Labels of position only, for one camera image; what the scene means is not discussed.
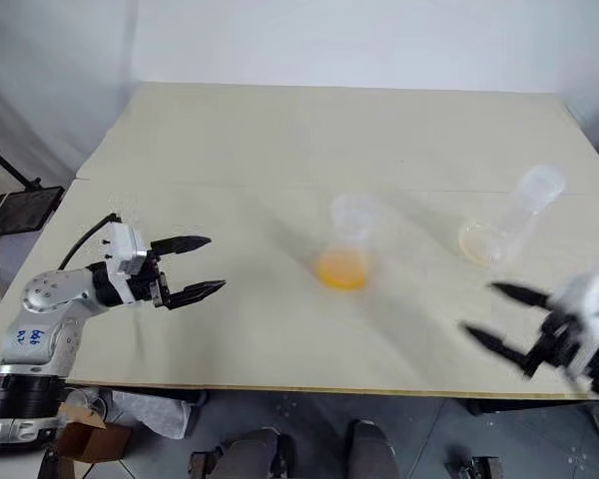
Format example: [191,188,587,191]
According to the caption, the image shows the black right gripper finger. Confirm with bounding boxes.
[486,281,556,310]
[458,322,531,373]

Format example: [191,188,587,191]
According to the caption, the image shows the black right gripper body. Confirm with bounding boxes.
[521,305,586,383]

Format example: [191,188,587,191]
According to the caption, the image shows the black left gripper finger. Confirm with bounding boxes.
[149,235,214,258]
[168,279,228,311]

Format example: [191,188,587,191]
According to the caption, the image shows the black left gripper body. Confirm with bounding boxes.
[129,252,172,309]

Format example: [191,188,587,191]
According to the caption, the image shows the clear plastic cup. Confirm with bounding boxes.
[457,166,566,266]

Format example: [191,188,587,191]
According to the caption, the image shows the plastic cup with orange liquid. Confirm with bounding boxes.
[312,193,384,293]

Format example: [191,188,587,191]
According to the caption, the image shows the white plastic bag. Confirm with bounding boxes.
[74,388,194,441]

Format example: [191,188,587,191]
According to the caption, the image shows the black tablet on stand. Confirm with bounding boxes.
[0,185,65,239]

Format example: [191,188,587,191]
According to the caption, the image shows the brown cardboard box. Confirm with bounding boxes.
[54,401,132,466]

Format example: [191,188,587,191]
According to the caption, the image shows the dark grey rounded shape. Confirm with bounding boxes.
[213,427,297,479]
[346,419,398,479]

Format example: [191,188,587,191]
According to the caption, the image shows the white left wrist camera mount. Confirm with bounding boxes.
[102,223,151,303]

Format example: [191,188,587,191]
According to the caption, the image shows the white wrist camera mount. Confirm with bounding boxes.
[102,223,151,303]
[553,271,599,376]

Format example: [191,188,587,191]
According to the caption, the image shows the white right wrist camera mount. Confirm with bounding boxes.
[553,271,599,376]

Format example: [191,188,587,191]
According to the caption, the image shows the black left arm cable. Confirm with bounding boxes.
[59,213,120,270]

